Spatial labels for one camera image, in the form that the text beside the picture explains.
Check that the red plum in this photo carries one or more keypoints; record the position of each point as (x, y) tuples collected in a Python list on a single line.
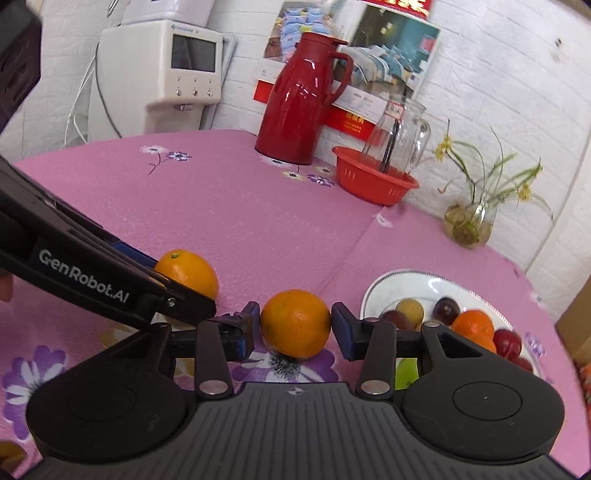
[(525, 364), (507, 344)]

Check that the green jujube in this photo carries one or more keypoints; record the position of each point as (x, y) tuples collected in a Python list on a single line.
[(406, 374)]

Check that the glass vase with plant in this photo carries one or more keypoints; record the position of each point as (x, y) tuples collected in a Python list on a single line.
[(466, 228)]

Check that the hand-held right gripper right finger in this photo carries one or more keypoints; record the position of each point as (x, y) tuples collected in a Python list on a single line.
[(344, 330)]

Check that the smooth orange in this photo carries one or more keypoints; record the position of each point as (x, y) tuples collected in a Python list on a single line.
[(295, 323), (189, 272)]

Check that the small dark plum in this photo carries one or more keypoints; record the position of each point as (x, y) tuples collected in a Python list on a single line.
[(445, 309), (391, 319)]

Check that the wall calendar poster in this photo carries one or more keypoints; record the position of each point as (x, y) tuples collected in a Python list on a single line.
[(392, 41)]

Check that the glass pitcher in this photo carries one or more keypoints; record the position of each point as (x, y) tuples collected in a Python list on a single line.
[(411, 134)]

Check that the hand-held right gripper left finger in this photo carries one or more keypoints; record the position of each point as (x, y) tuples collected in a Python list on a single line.
[(250, 332)]

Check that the cardboard box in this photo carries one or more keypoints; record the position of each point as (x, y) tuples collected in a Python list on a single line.
[(577, 332)]

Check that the person's left hand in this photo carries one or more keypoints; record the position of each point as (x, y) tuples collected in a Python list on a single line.
[(4, 287)]

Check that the white water dispenser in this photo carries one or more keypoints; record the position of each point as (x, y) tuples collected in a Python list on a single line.
[(138, 92)]

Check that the small brown kiwi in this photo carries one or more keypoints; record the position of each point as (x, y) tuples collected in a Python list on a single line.
[(411, 308)]

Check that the dark brown object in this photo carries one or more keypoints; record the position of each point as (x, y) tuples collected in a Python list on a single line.
[(18, 60)]

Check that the pink floral tablecloth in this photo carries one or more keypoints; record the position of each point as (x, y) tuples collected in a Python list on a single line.
[(254, 221)]

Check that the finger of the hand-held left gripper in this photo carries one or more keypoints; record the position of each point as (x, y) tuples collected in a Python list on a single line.
[(189, 304), (136, 254)]

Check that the black straw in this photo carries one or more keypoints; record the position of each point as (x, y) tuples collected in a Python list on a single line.
[(392, 138)]

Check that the white wall water purifier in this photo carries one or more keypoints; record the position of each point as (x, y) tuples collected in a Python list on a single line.
[(171, 9)]

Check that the red plastic basket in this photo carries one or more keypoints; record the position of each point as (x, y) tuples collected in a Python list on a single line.
[(369, 184)]

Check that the orange mandarin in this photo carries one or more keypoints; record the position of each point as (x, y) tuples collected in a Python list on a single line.
[(473, 325)]

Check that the white plate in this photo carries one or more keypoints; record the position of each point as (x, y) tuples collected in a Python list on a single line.
[(406, 286)]

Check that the red thermos jug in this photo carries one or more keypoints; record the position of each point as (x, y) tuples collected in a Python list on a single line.
[(295, 110)]

